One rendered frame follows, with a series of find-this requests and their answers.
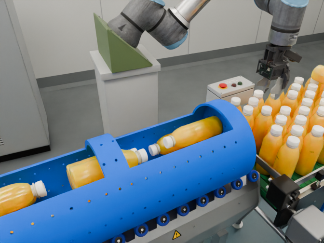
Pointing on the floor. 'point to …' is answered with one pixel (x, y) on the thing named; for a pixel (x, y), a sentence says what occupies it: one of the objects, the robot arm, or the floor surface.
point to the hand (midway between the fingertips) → (271, 92)
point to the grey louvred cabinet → (19, 93)
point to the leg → (220, 237)
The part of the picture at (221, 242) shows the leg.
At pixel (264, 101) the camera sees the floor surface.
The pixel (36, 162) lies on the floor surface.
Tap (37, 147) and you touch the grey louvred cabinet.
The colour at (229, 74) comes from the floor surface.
